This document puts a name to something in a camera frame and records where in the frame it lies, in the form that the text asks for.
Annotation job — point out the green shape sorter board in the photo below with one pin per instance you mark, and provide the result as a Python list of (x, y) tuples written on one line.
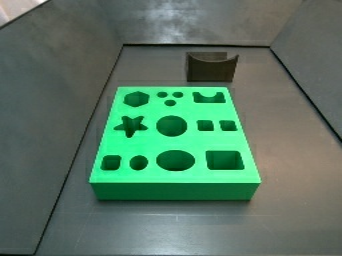
[(174, 146)]

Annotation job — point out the black curved holder bracket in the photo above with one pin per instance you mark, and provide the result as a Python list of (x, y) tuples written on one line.
[(211, 66)]

